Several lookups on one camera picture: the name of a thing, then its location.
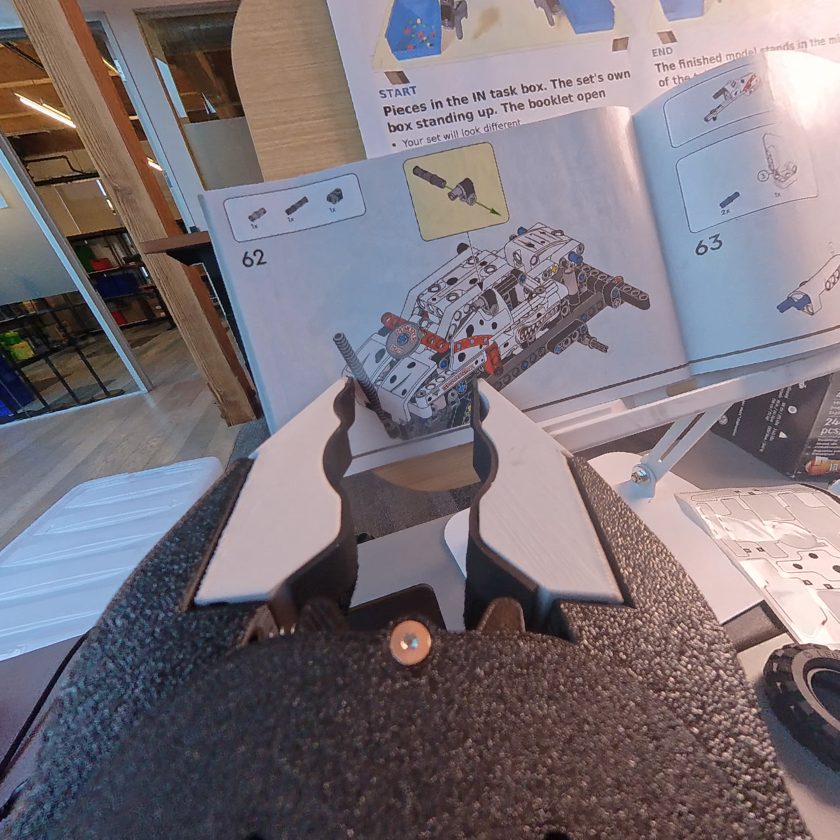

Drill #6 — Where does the grey desk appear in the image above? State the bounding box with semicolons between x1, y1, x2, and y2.
0;434;840;840

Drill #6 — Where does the wooden pillar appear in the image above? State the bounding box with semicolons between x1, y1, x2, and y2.
14;0;263;427

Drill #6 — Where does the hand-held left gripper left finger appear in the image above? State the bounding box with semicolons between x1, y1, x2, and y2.
195;378;358;624

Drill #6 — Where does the toy truck set box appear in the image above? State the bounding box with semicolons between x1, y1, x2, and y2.
716;374;840;480

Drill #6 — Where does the instruction booklet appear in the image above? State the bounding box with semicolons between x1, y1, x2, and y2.
200;50;840;434

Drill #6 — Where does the white sticker sheet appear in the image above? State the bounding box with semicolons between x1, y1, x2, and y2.
676;483;840;647

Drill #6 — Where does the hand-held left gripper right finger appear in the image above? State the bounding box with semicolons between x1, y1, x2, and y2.
466;378;628;631

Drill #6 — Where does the wire mesh storage rack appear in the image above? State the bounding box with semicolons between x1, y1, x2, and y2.
0;224;172;421

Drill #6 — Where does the white book stand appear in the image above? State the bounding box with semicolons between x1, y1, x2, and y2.
344;355;840;631

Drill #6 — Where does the black knobby toy tyre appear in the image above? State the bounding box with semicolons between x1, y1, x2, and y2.
764;644;840;773

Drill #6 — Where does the printed instruction sheet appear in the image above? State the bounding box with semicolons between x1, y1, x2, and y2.
326;0;840;158

